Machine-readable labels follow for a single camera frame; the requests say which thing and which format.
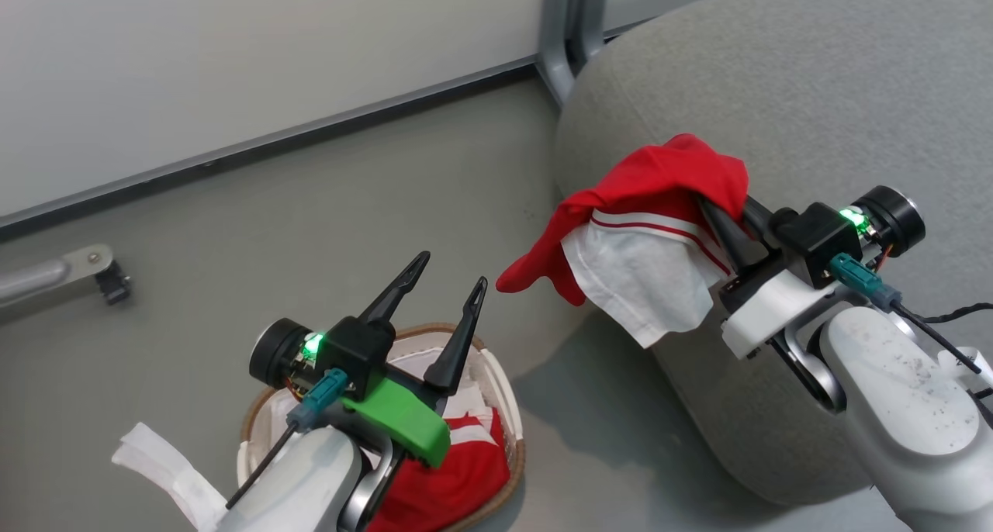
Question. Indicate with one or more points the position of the red striped garment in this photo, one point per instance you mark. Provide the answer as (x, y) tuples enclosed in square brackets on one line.
[(450, 478)]

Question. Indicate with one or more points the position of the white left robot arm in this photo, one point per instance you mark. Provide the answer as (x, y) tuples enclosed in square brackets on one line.
[(299, 481)]

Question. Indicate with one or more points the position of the grey metal bar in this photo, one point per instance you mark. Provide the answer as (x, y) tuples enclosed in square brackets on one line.
[(46, 276)]

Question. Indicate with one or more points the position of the black caster foot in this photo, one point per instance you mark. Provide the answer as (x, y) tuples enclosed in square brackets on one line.
[(114, 285)]

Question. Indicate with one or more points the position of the round woven laundry basket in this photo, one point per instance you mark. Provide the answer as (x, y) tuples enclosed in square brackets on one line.
[(496, 408)]

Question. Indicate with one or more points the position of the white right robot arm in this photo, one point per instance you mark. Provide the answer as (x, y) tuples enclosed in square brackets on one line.
[(904, 408)]

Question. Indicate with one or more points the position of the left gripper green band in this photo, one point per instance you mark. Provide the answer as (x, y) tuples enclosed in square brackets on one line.
[(403, 425)]

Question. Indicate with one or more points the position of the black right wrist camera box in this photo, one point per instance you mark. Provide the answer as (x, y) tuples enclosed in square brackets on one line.
[(818, 241)]

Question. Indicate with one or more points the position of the grey metal frame leg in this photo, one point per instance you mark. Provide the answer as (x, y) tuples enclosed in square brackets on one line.
[(562, 36)]

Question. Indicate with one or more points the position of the red and white garment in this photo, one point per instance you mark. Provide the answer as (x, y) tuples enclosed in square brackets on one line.
[(644, 237)]

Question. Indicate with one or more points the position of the grey fabric sofa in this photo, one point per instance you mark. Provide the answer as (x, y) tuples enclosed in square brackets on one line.
[(814, 113)]

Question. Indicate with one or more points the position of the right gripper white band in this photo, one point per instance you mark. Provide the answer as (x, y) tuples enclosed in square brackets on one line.
[(764, 311)]

